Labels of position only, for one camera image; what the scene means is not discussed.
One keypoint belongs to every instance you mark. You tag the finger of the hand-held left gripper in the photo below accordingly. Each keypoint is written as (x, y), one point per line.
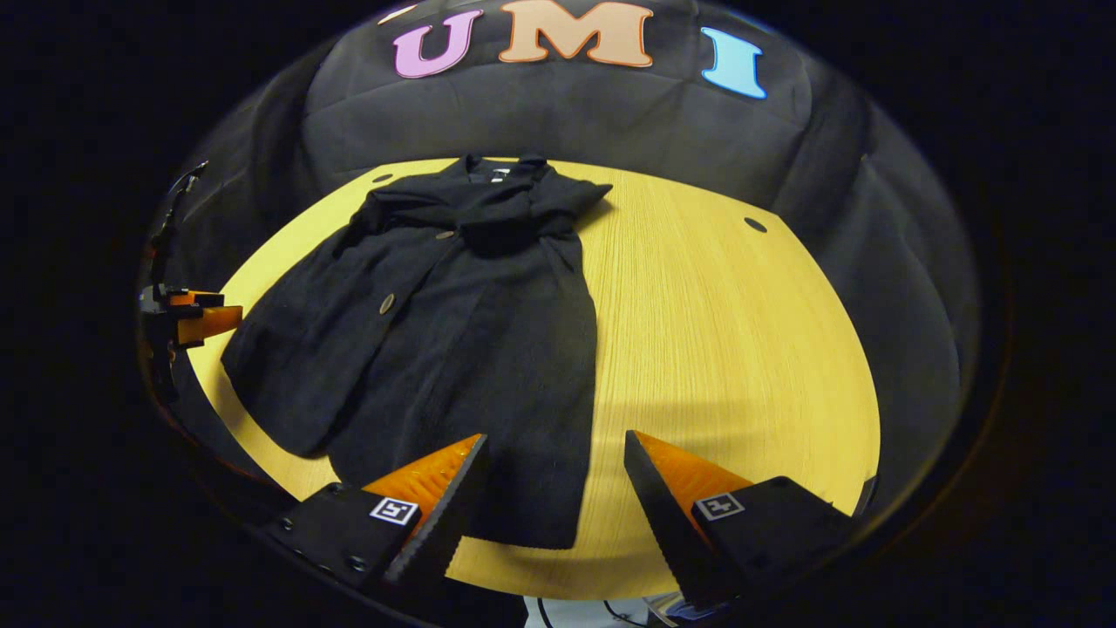
(196, 298)
(209, 323)

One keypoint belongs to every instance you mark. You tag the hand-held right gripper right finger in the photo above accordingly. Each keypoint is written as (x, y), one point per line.
(663, 515)

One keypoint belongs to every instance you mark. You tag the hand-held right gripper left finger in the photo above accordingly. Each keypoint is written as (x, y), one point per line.
(436, 523)

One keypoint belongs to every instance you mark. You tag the black button-up coat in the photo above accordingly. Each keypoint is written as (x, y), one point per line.
(436, 349)

